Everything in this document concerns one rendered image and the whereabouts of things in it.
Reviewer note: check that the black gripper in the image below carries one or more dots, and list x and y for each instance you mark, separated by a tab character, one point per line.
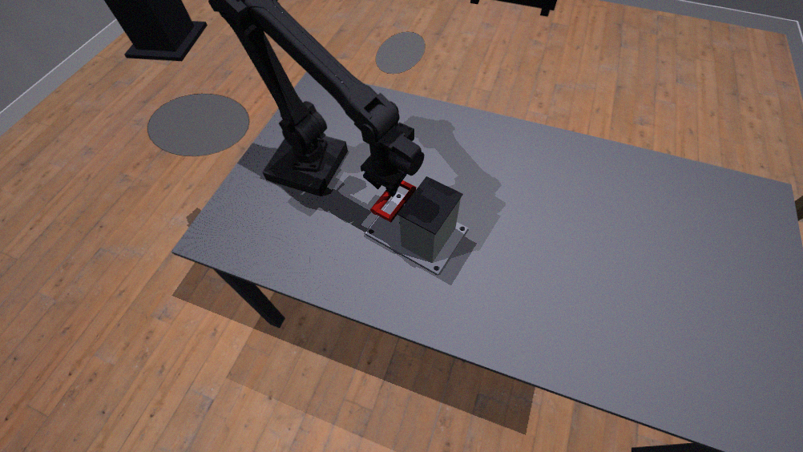
381	173

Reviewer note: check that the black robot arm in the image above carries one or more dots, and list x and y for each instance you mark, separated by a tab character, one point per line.
378	127

